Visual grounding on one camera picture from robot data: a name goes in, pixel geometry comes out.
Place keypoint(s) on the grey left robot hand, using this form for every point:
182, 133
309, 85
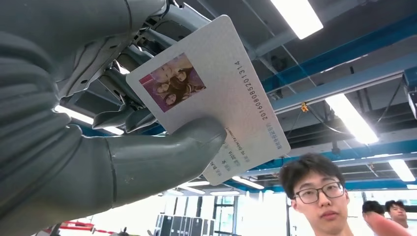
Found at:
81, 29

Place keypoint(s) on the white photo ID card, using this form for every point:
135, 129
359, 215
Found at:
221, 81

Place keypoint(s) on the background person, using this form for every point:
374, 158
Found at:
373, 208
397, 213

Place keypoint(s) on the fluorescent ceiling light panel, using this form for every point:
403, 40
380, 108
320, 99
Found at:
296, 16
402, 170
75, 115
247, 183
351, 119

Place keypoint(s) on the black framed eyeglasses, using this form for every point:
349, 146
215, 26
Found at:
332, 190

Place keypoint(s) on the red barrier belt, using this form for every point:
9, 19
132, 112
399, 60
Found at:
78, 225

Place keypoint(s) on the dark storage cabinets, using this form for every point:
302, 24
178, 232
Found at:
182, 226

